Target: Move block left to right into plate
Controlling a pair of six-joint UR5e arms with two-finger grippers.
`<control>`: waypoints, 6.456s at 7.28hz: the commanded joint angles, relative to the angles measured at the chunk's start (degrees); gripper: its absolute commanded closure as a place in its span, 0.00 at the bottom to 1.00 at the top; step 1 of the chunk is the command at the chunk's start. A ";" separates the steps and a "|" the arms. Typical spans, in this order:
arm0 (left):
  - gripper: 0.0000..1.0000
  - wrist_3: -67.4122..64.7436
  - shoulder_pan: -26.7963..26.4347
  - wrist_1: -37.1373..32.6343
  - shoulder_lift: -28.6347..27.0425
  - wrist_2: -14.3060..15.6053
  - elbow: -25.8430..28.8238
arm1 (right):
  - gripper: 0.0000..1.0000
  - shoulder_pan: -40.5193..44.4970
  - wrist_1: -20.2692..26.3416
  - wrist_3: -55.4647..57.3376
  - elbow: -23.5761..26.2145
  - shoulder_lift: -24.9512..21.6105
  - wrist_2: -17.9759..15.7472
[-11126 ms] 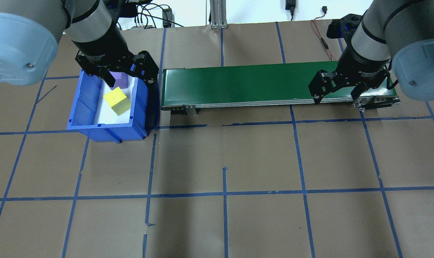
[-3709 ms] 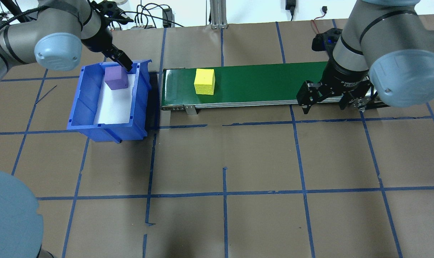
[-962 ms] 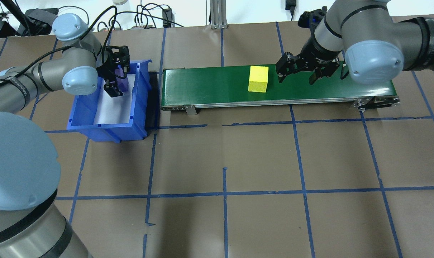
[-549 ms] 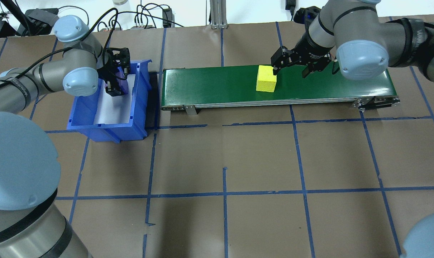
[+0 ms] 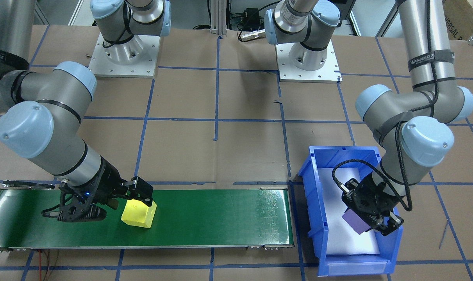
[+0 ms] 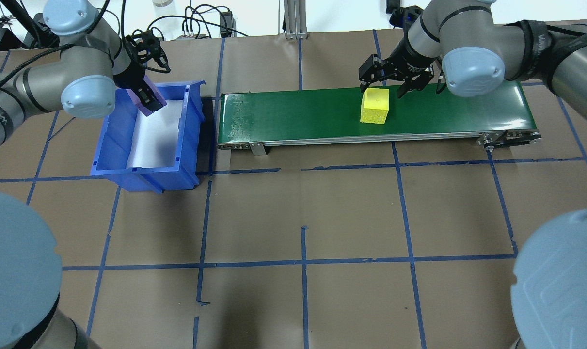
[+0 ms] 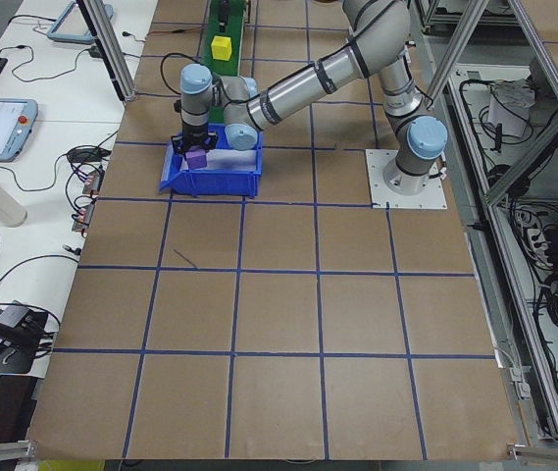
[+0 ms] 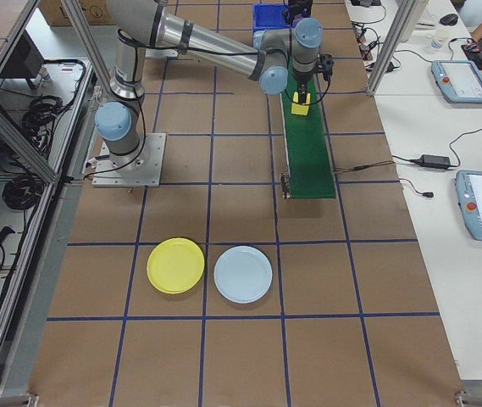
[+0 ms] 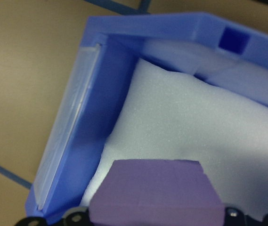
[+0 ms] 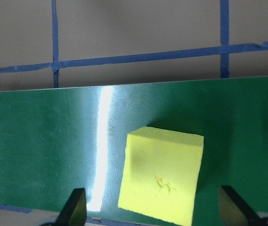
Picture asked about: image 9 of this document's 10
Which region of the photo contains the purple foam cube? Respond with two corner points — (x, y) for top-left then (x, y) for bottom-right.
(89, 159), (225, 226)

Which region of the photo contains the white foam pad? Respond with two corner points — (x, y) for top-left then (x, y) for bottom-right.
(81, 57), (268, 218)

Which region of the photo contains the blue plastic storage bin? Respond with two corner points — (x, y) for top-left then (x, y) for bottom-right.
(24, 13), (268, 224)

